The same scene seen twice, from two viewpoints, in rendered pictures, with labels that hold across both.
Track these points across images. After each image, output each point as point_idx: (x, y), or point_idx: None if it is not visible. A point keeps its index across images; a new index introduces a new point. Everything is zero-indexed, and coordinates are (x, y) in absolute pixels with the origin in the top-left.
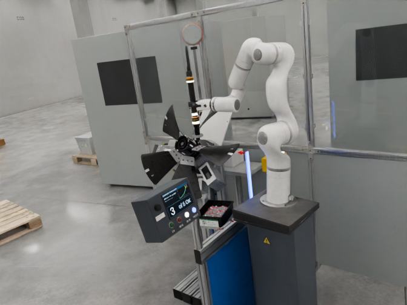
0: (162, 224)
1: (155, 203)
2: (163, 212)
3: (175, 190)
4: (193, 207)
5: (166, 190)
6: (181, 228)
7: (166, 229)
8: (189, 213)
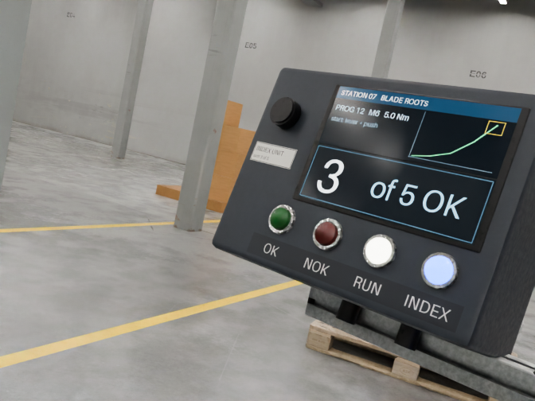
0: (257, 188)
1: (295, 98)
2: (295, 152)
3: (417, 110)
4: (442, 256)
5: (376, 84)
6: (310, 280)
7: (253, 216)
8: (400, 260)
